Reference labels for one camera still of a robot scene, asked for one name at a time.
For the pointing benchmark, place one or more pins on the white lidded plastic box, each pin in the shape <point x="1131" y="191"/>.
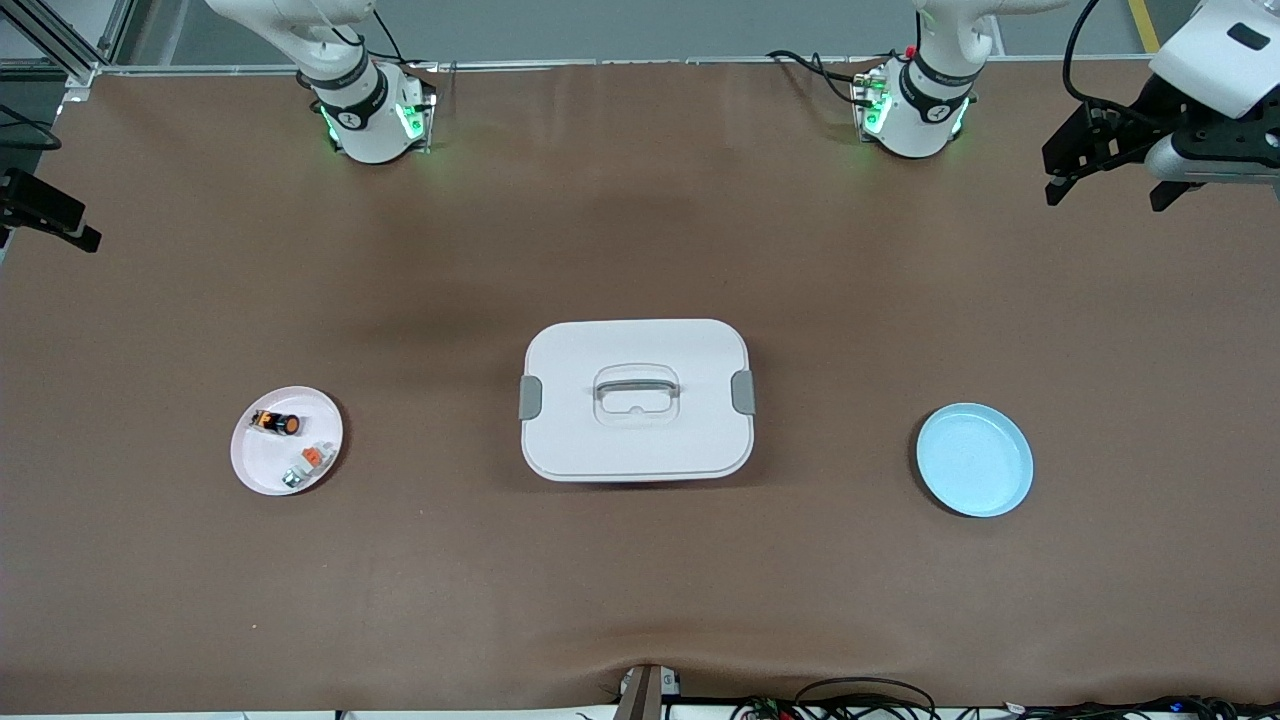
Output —
<point x="640" y="445"/>

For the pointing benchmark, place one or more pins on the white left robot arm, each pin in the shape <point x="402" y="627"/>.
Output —
<point x="915" y="120"/>

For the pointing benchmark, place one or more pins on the brown camera mount post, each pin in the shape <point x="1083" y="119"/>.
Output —
<point x="645" y="695"/>

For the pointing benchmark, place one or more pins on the light blue round plate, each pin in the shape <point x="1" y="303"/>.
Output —
<point x="975" y="460"/>

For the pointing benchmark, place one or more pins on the small orange and white connector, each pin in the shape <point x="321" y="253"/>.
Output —
<point x="305" y="465"/>

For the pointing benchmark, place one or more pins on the pink round plate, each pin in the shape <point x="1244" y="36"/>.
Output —
<point x="265" y="465"/>

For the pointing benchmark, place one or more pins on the aluminium frame profile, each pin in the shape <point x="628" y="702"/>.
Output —
<point x="80" y="75"/>

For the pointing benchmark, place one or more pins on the orange and black push-button switch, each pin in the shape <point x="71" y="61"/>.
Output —
<point x="277" y="423"/>

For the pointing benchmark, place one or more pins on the silver table edge rail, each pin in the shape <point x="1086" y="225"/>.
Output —
<point x="650" y="62"/>

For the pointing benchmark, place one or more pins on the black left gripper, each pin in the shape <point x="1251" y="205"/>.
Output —
<point x="1142" y="117"/>

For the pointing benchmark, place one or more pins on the grey box latch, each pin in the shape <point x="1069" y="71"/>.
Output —
<point x="530" y="398"/>
<point x="743" y="392"/>

